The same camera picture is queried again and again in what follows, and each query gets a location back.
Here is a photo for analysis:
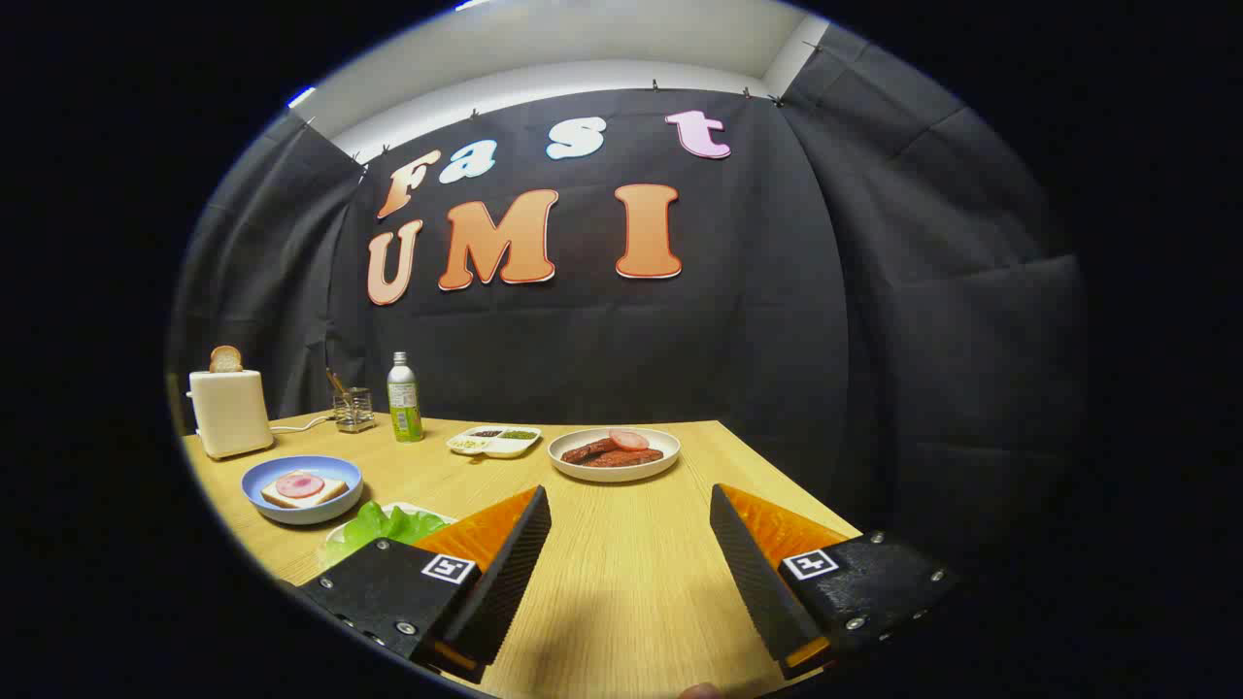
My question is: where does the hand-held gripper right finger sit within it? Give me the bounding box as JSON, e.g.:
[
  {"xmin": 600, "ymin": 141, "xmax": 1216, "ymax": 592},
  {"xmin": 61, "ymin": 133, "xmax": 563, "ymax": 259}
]
[{"xmin": 709, "ymin": 483, "xmax": 960, "ymax": 681}]

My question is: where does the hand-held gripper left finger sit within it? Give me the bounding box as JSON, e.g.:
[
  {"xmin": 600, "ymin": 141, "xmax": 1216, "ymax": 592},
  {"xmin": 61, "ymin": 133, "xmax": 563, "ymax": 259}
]
[{"xmin": 296, "ymin": 485, "xmax": 553, "ymax": 685}]

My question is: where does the green lettuce leaf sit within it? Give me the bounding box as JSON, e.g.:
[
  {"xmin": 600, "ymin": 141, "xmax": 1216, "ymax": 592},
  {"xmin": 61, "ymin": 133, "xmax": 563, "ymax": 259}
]
[{"xmin": 323, "ymin": 501, "xmax": 450, "ymax": 569}]

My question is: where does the white rounded square plate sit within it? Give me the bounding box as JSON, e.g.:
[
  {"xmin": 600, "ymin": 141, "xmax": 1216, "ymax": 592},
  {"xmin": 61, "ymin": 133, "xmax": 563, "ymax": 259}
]
[{"xmin": 325, "ymin": 502, "xmax": 457, "ymax": 569}]

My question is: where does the white divided tray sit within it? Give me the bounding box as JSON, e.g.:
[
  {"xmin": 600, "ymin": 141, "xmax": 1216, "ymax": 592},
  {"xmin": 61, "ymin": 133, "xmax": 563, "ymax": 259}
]
[{"xmin": 447, "ymin": 425, "xmax": 542, "ymax": 460}]

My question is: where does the white round plate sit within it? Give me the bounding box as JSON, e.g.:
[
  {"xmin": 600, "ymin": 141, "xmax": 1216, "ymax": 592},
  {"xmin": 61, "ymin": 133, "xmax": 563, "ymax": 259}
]
[{"xmin": 548, "ymin": 427, "xmax": 682, "ymax": 483}]

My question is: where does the white bread slice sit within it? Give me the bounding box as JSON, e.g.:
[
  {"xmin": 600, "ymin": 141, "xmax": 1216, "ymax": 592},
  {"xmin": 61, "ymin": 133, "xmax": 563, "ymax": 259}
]
[{"xmin": 260, "ymin": 473, "xmax": 349, "ymax": 510}]

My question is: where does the silver bottle green label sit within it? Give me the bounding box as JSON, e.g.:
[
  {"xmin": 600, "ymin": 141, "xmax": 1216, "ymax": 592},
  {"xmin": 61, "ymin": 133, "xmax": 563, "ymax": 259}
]
[{"xmin": 387, "ymin": 351, "xmax": 424, "ymax": 444}]

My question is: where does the blue plate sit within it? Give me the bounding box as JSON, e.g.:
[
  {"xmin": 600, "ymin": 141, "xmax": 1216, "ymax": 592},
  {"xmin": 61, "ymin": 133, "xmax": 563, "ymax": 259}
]
[{"xmin": 241, "ymin": 455, "xmax": 364, "ymax": 526}]

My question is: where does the cream white toaster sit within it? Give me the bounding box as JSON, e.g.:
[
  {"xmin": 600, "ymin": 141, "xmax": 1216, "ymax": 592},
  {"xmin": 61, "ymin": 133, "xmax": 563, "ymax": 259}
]
[{"xmin": 187, "ymin": 369, "xmax": 276, "ymax": 460}]

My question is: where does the clear wire utensil holder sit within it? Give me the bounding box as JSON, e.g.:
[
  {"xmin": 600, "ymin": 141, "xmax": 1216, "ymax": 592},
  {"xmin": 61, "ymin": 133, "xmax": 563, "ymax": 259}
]
[{"xmin": 333, "ymin": 387, "xmax": 376, "ymax": 433}]

